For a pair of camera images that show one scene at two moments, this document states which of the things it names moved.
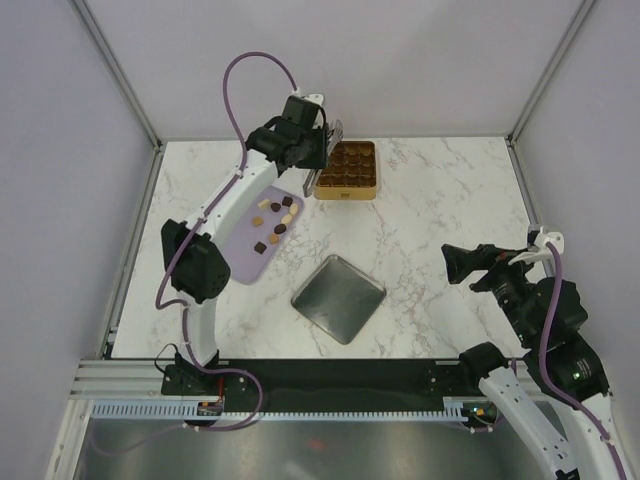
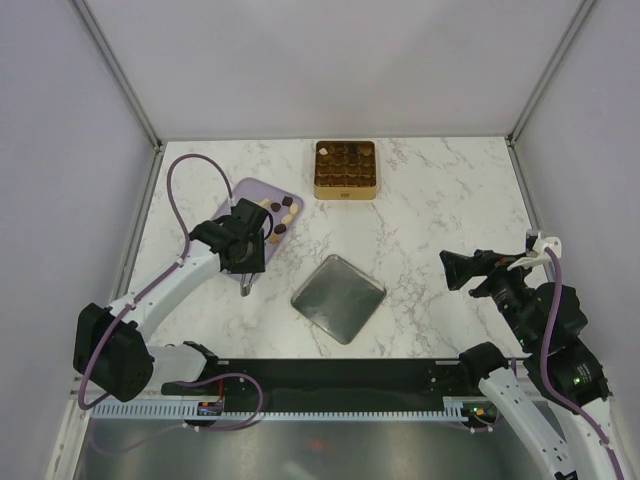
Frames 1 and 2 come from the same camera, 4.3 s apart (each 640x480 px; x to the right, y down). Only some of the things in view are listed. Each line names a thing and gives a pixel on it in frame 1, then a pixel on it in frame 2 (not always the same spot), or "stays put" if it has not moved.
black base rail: x=317 y=383 stays put
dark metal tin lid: x=340 y=297 stays put
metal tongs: x=334 y=134 → x=245 y=288
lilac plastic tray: x=257 y=231 stays put
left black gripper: x=320 y=160 → x=257 y=265
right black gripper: x=460 y=261 stays put
